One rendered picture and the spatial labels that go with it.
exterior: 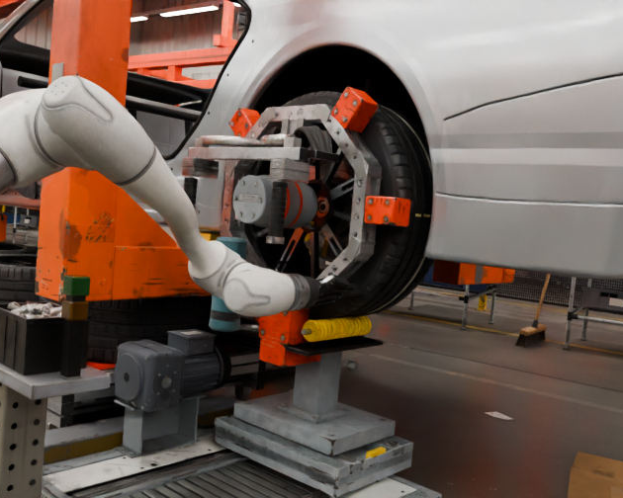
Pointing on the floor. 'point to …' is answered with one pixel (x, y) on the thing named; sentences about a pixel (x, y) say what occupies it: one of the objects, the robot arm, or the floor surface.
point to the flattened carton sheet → (604, 478)
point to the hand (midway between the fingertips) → (350, 290)
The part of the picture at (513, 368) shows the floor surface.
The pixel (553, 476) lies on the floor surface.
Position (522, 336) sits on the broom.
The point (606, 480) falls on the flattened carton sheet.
